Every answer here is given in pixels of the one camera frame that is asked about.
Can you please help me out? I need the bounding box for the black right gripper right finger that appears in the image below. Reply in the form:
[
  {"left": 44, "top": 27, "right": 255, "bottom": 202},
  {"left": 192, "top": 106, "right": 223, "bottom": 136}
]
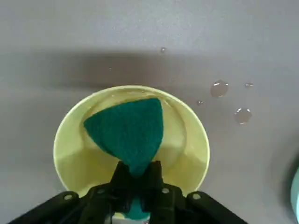
[{"left": 140, "top": 160, "right": 248, "bottom": 224}]

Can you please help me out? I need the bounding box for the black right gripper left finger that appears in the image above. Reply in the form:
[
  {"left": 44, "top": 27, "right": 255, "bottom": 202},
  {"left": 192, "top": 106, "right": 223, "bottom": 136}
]
[{"left": 7, "top": 161, "right": 134, "bottom": 224}]

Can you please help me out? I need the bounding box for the green and yellow sponge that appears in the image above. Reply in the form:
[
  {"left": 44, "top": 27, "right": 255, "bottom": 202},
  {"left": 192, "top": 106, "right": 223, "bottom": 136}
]
[{"left": 83, "top": 98, "right": 164, "bottom": 221}]

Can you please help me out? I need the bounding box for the small yellow dish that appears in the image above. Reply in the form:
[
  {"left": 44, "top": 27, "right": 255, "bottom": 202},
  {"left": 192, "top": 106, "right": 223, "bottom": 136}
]
[{"left": 53, "top": 85, "right": 210, "bottom": 221}]

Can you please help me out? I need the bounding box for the pale green plate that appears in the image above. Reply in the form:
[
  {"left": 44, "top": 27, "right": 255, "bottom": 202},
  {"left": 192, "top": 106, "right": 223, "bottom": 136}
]
[{"left": 290, "top": 163, "right": 299, "bottom": 210}]

